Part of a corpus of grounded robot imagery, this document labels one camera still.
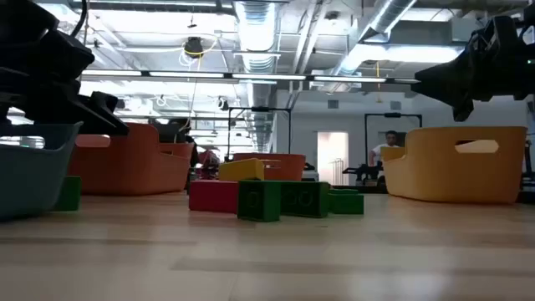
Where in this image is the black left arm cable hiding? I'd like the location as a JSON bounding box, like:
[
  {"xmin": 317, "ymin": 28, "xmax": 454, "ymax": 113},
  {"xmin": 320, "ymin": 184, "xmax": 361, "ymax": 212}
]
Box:
[{"xmin": 69, "ymin": 0, "xmax": 89, "ymax": 39}]

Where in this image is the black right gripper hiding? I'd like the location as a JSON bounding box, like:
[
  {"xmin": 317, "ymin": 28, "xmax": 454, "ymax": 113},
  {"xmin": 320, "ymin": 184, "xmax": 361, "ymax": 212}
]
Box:
[{"xmin": 411, "ymin": 14, "xmax": 535, "ymax": 123}]

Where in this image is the red background object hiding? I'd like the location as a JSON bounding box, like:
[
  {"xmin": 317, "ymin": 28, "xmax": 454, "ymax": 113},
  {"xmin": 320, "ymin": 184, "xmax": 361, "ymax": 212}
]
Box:
[{"xmin": 196, "ymin": 149, "xmax": 222, "ymax": 181}]

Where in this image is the teal plastic bin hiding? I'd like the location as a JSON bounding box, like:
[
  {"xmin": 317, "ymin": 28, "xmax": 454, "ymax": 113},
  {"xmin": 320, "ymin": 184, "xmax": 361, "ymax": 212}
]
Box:
[{"xmin": 0, "ymin": 120, "xmax": 84, "ymax": 222}]

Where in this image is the large orange plastic bin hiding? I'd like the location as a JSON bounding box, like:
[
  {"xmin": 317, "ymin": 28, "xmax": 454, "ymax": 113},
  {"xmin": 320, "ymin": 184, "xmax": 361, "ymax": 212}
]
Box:
[{"xmin": 67, "ymin": 122, "xmax": 196, "ymax": 196}]

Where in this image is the green toy block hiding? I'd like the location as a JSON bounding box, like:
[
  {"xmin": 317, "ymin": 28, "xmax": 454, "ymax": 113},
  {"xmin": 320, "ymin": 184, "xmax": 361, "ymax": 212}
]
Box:
[
  {"xmin": 237, "ymin": 180, "xmax": 282, "ymax": 223},
  {"xmin": 53, "ymin": 175, "xmax": 83, "ymax": 212},
  {"xmin": 279, "ymin": 181, "xmax": 331, "ymax": 219},
  {"xmin": 328, "ymin": 188, "xmax": 365, "ymax": 216}
]

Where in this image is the silver ventilation duct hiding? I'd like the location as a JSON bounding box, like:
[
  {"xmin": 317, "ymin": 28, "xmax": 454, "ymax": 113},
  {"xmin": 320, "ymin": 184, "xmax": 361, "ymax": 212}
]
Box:
[
  {"xmin": 232, "ymin": 0, "xmax": 280, "ymax": 154},
  {"xmin": 329, "ymin": 0, "xmax": 419, "ymax": 91}
]

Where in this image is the red toy block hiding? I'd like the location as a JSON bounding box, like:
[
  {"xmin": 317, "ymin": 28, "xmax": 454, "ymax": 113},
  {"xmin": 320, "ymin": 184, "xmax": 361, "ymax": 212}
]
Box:
[{"xmin": 188, "ymin": 179, "xmax": 240, "ymax": 215}]

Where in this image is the small orange plastic bin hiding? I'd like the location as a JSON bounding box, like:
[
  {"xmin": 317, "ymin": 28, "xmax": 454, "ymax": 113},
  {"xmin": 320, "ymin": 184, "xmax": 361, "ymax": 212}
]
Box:
[{"xmin": 232, "ymin": 152, "xmax": 308, "ymax": 182}]

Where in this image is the yellow plastic bin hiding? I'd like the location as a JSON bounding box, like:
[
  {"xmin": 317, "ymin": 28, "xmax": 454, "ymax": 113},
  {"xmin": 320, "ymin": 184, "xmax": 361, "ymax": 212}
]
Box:
[{"xmin": 380, "ymin": 125, "xmax": 528, "ymax": 205}]

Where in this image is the black background rig frame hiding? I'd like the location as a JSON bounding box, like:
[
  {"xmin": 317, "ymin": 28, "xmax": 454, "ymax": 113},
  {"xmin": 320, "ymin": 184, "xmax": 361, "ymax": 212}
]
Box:
[
  {"xmin": 364, "ymin": 111, "xmax": 423, "ymax": 168},
  {"xmin": 227, "ymin": 106, "xmax": 293, "ymax": 162}
]

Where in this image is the yellow toy block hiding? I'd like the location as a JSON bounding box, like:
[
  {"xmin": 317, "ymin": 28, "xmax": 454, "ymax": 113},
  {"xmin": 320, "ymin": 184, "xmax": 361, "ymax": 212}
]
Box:
[{"xmin": 217, "ymin": 157, "xmax": 266, "ymax": 182}]

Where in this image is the person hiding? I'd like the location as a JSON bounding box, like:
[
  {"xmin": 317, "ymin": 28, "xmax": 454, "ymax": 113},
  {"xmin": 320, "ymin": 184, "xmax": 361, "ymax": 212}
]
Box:
[{"xmin": 367, "ymin": 130, "xmax": 403, "ymax": 168}]

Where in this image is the black ceiling cable reel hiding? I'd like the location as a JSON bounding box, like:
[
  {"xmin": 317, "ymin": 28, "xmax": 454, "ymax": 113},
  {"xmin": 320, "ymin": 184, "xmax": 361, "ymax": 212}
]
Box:
[{"xmin": 183, "ymin": 36, "xmax": 205, "ymax": 59}]

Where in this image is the black monitor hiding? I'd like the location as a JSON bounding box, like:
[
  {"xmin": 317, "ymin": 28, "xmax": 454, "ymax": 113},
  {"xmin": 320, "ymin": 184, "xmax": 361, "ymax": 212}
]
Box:
[{"xmin": 150, "ymin": 119, "xmax": 193, "ymax": 145}]

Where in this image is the overhead bar with light strips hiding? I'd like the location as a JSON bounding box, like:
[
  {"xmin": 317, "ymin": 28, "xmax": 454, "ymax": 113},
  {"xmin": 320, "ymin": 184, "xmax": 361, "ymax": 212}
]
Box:
[{"xmin": 79, "ymin": 69, "xmax": 421, "ymax": 84}]

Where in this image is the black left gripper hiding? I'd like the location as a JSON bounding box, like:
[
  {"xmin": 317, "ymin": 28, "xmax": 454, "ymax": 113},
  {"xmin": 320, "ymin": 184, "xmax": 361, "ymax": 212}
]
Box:
[{"xmin": 0, "ymin": 24, "xmax": 130, "ymax": 137}]

